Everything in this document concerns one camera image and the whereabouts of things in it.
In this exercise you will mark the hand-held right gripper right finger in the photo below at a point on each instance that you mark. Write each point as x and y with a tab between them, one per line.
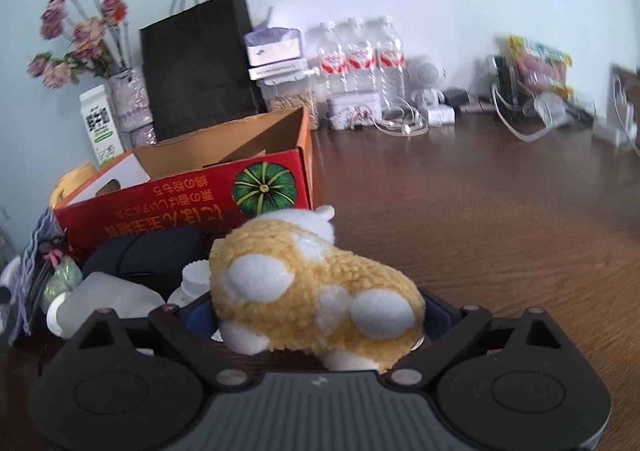
436	316

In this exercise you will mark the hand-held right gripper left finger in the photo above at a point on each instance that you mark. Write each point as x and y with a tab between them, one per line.
197	318

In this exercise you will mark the jar with white ribbed lid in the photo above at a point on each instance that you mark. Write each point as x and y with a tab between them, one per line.
195	278

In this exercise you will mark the translucent plastic bottle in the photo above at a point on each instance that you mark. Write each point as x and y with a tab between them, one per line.
110	296

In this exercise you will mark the yellow and white plush toy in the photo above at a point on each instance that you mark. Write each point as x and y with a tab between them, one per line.
300	281

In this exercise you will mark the red cardboard box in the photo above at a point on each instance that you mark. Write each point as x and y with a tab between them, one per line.
190	201

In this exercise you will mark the green crinkled plastic wrap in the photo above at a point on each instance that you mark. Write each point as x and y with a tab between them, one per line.
62	281

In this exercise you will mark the lavender knitted pouch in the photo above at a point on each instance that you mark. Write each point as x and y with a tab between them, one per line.
30	281

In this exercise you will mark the dark zip pouch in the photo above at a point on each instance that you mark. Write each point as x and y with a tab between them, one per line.
150	256

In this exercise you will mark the yellow mug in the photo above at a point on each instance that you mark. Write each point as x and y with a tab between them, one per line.
75	178

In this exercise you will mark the white milk carton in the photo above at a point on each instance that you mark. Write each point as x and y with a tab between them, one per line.
100	126

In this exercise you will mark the black power adapter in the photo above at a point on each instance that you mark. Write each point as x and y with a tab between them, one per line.
454	96

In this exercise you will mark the floral tin box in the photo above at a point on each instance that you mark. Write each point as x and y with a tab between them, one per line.
352	111

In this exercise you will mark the pink speckled vase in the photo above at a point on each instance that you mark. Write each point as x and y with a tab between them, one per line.
127	101

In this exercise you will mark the small white fan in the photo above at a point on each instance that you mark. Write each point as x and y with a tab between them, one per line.
427	73

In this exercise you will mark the black paper bag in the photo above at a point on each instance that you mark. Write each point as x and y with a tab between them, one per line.
200	71

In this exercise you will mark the white power block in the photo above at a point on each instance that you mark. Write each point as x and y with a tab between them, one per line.
610	133

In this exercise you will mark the flat white box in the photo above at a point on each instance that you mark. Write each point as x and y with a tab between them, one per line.
280	70

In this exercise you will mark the yellow green snack packet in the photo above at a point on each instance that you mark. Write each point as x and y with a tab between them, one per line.
540	63

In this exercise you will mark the purple tissue pack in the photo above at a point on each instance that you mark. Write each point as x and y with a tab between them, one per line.
272	43

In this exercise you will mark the dried pink roses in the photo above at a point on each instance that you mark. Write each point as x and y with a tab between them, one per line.
82	33

